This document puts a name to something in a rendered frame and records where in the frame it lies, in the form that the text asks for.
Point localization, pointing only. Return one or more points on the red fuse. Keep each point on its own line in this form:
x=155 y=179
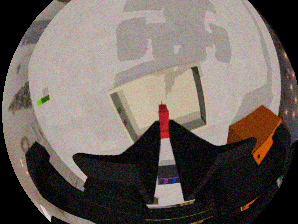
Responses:
x=164 y=118

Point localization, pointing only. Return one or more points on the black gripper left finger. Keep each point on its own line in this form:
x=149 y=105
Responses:
x=137 y=166

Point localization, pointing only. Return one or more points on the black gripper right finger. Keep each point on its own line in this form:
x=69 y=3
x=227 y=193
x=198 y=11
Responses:
x=196 y=159

